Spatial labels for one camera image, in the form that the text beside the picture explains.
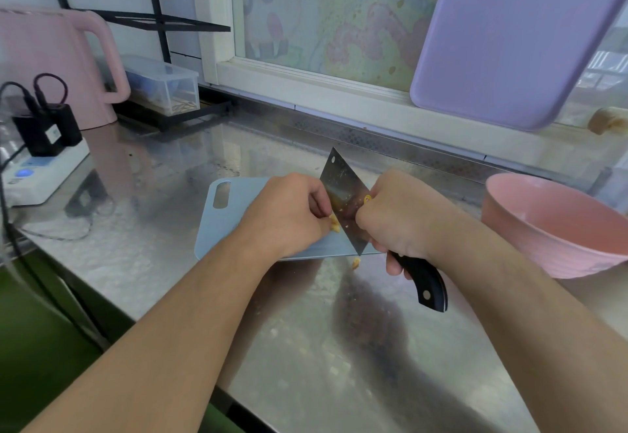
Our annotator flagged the person's right hand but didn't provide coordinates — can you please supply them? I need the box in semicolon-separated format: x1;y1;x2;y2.
354;170;459;280

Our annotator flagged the person's left hand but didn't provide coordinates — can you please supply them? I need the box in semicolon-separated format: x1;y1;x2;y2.
235;172;341;262

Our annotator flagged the steel cleaver with black handle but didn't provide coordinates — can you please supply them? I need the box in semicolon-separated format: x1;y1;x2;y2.
319;147;448;314

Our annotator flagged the person's right forearm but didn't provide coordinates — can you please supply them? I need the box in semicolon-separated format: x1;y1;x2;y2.
428;231;628;433

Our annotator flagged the person's left forearm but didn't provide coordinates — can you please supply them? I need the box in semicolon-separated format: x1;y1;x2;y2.
20;230;281;433

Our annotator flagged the light blue cutting board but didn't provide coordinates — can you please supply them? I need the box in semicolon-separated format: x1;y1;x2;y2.
193;177;389;262

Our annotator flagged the pink ribbed bowl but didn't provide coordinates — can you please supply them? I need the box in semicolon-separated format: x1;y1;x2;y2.
480;173;628;280

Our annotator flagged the cartoon window film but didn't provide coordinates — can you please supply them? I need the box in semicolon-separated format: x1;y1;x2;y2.
231;0;451;93

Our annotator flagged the clear plastic lidded box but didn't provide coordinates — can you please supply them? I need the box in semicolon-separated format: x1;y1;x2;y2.
120;54;201;117

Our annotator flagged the black metal rack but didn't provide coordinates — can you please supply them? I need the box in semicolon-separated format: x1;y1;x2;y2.
43;0;235;132

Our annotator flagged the purple cutting board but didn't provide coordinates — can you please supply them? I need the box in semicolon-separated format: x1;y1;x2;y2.
409;0;628;132

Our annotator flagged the wooden knob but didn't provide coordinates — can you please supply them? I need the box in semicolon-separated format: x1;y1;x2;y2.
588;106;628;136

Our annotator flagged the black charger plug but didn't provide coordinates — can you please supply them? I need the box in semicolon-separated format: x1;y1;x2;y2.
12;112;63;157
45;102;83;148

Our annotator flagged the white power strip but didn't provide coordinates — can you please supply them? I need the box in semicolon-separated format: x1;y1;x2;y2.
0;137;92;208

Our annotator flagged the pink electric kettle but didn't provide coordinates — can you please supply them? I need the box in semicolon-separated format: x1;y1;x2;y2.
0;5;132;132

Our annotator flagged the green cabinet front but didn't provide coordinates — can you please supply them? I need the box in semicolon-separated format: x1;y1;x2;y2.
0;246;114;433

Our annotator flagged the white window frame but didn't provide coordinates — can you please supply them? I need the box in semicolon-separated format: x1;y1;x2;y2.
189;0;628;173

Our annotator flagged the black cable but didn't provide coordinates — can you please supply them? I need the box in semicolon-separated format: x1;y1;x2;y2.
33;73;69;109

